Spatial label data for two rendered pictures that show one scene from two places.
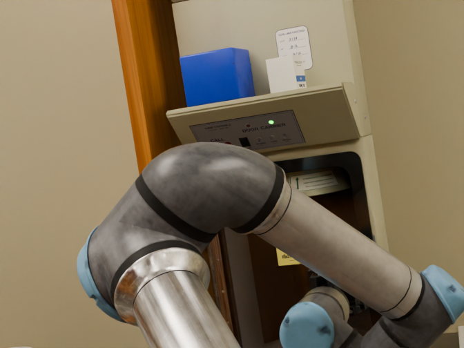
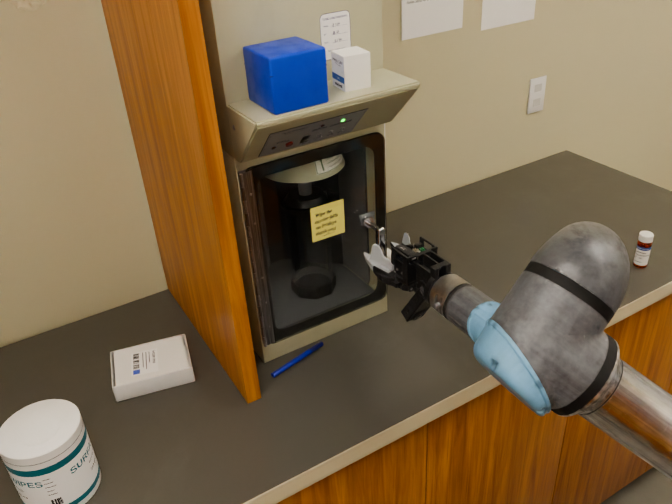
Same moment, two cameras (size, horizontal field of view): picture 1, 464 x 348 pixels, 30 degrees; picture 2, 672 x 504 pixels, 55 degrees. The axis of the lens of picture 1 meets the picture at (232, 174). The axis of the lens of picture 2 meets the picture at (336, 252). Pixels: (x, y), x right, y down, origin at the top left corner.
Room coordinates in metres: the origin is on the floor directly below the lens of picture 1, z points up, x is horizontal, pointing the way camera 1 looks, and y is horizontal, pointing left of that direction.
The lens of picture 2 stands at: (0.80, 0.73, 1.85)
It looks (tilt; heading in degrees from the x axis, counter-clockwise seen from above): 32 degrees down; 312
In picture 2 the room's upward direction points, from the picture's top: 4 degrees counter-clockwise
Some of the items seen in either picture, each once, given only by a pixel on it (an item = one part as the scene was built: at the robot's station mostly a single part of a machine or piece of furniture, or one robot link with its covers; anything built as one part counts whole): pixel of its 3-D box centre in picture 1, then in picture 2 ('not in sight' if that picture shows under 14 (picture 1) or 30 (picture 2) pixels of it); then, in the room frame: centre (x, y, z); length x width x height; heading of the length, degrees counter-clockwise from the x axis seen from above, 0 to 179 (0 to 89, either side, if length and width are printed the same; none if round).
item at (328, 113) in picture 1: (264, 124); (327, 120); (1.54, -0.07, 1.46); 0.32 x 0.11 x 0.10; 72
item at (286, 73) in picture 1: (286, 74); (351, 68); (1.52, -0.12, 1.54); 0.05 x 0.05 x 0.06; 66
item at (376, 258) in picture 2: not in sight; (377, 256); (1.48, -0.13, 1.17); 0.09 x 0.03 x 0.06; 177
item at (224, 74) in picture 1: (218, 77); (285, 74); (1.56, 0.00, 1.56); 0.10 x 0.10 x 0.09; 72
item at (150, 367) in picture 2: not in sight; (152, 366); (1.81, 0.23, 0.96); 0.16 x 0.12 x 0.04; 59
